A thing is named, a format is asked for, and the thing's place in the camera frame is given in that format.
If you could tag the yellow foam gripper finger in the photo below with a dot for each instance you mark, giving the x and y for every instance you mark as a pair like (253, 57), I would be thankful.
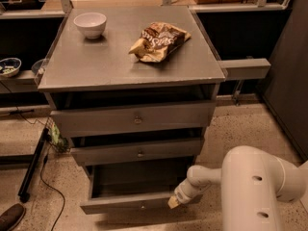
(173, 202)

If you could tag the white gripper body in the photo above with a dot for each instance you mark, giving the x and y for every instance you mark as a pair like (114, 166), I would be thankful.
(180, 194)

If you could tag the grey bottom drawer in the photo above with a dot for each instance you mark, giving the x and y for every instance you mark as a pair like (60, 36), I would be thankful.
(134, 186)

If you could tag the grey drawer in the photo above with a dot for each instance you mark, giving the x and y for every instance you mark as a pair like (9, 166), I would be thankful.
(142, 146)
(134, 186)
(134, 113)

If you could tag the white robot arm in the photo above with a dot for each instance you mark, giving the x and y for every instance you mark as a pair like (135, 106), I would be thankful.
(252, 183)

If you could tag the grey middle drawer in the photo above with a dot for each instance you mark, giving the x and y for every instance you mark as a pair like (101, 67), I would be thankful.
(142, 146)

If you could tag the grey drawer cabinet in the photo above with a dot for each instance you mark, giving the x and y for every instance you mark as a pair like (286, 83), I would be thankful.
(103, 67)

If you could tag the grey top drawer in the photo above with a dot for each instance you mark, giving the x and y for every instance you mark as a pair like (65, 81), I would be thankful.
(134, 113)

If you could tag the green packet in basket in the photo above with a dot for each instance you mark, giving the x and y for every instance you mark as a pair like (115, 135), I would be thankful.
(55, 135)

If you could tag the grey side shelf right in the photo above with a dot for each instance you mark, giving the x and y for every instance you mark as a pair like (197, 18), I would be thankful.
(245, 69)

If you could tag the grey side shelf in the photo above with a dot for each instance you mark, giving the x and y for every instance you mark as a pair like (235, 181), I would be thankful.
(24, 81)
(245, 69)

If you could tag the black pole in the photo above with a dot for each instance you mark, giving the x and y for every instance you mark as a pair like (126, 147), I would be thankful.
(23, 191)

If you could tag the brown chip bag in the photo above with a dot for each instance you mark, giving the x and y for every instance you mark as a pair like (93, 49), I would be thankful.
(157, 41)

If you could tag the dark shoe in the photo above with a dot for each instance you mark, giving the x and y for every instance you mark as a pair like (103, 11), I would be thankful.
(12, 217)

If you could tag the clear glass cup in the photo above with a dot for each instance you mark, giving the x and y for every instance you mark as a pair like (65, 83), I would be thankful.
(39, 66)

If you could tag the grey side shelf left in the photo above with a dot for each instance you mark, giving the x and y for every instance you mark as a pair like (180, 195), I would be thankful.
(24, 81)

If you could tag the white ceramic bowl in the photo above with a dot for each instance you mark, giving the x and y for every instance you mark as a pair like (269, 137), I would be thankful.
(91, 25)

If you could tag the small patterned bowl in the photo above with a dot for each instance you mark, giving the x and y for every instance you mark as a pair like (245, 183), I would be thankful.
(9, 67)

